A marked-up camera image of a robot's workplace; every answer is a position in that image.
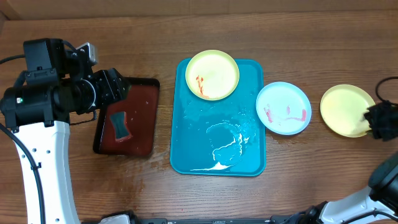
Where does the blue plastic tray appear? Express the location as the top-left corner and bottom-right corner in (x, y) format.
(170, 59), (266, 177)

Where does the green and orange sponge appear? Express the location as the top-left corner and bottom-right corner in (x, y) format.
(109, 111), (132, 142)

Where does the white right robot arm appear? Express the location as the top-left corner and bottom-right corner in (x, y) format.
(284, 100), (397, 223)

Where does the yellow plate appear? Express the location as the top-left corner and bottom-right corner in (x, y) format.
(320, 84), (375, 138)

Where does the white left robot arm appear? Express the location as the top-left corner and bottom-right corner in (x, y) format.
(1, 38), (131, 223)

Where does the black tray with red water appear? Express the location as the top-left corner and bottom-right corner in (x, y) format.
(93, 77), (160, 157)

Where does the cardboard backdrop panel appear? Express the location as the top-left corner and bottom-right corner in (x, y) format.
(1, 0), (397, 20)

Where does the light blue plate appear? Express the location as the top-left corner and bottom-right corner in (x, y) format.
(256, 82), (312, 136)

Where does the yellow-green plate with red stain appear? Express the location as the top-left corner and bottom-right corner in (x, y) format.
(185, 50), (240, 101)

